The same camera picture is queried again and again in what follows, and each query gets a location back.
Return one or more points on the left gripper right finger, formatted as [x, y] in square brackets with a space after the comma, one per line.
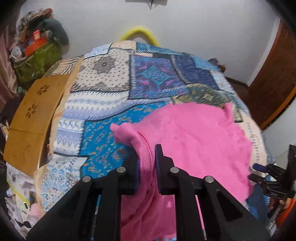
[204, 209]

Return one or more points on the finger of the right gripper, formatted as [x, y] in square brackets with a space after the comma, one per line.
[260, 168]

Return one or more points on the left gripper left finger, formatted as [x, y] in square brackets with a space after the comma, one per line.
[91, 209]

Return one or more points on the pink knit cardigan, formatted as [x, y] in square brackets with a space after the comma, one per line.
[201, 139]

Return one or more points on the orange sleeve forearm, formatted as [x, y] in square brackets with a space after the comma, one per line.
[282, 215]

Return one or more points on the floral clothes pile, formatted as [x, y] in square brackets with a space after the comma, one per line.
[29, 22]

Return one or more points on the paper clutter pile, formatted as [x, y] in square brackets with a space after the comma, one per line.
[20, 199]

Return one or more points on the wooden door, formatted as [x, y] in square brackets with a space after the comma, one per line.
[274, 86]

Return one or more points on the wooden folding lap table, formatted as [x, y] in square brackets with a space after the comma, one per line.
[29, 130]

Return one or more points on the grey bag on floor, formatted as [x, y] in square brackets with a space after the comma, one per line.
[217, 64]

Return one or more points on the striped pink curtain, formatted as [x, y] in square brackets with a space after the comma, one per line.
[8, 78]

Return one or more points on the patchwork patterned bedspread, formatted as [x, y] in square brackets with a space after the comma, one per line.
[124, 82]

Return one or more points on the green storage basket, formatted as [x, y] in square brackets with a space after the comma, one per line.
[37, 64]

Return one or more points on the orange box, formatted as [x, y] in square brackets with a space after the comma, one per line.
[38, 42]

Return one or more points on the yellow foam tube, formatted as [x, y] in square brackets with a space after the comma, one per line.
[143, 32]

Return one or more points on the dark green plush toy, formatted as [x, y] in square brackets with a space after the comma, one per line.
[55, 31]

